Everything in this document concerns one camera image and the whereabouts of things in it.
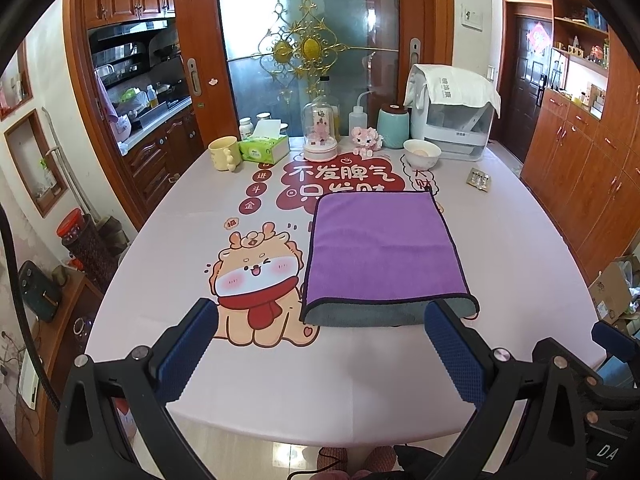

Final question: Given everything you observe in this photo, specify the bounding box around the green tissue box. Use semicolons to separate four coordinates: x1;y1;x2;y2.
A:
239;119;290;165

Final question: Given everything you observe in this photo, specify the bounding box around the red lidded jar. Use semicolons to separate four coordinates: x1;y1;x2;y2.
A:
56;208;86;240

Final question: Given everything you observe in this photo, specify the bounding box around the pink plush toy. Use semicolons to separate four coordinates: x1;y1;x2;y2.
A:
350;127;383;159

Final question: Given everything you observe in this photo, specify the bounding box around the white cloth appliance cover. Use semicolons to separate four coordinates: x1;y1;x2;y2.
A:
404;64;501;115

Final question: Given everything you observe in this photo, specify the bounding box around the black cable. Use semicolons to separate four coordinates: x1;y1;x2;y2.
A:
0;204;61;412

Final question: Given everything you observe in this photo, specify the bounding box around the purple grey microfibre towel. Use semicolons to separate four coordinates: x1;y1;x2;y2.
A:
299;191;480;327

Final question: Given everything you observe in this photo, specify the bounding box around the dark wooden entrance door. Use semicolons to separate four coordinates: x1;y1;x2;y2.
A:
500;0;552;162

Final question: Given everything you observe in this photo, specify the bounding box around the teal canister brown lid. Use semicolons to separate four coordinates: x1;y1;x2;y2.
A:
376;104;410;150

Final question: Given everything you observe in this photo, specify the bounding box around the pink cartoon printed tablecloth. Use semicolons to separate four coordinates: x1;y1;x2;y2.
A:
88;152;604;446

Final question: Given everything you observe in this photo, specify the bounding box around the small clear box on table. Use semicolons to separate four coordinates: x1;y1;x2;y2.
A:
466;168;491;193

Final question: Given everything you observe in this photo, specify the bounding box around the glass sliding door gold ornament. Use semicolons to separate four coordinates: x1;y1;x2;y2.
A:
218;0;400;136

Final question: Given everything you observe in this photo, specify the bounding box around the black handheld device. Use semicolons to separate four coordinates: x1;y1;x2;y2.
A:
18;260;63;323

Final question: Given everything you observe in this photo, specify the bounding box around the glass dome pink figurine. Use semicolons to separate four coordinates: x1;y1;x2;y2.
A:
302;102;338;162

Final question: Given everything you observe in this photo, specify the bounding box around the cardboard box on floor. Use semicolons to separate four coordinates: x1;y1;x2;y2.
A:
589;254;639;324

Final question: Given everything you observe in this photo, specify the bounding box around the wooden storage cabinet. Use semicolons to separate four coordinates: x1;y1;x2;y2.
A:
522;0;639;282

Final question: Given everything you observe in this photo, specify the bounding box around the wooden side table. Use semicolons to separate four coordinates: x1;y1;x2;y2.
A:
15;270;103;479

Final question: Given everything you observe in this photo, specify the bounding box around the white plastic squeeze bottle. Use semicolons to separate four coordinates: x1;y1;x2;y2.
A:
348;91;370;134

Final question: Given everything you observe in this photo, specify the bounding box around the white ceramic bowl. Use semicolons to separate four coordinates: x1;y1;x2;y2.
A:
404;139;442;170

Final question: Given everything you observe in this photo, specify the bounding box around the white countertop appliance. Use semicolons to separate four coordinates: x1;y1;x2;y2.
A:
410;101;495;162

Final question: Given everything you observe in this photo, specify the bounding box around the yellow ceramic mug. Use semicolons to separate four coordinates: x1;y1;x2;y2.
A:
208;136;242;172

